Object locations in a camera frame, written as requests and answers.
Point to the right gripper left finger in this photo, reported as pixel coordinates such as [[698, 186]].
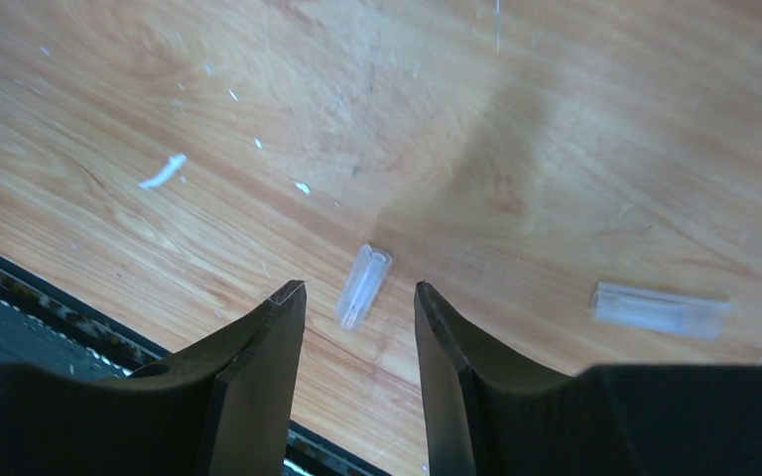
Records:
[[218, 407]]

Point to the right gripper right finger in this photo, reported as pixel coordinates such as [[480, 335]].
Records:
[[491, 411]]

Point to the clear pen cap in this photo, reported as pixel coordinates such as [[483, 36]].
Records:
[[366, 276], [695, 317]]

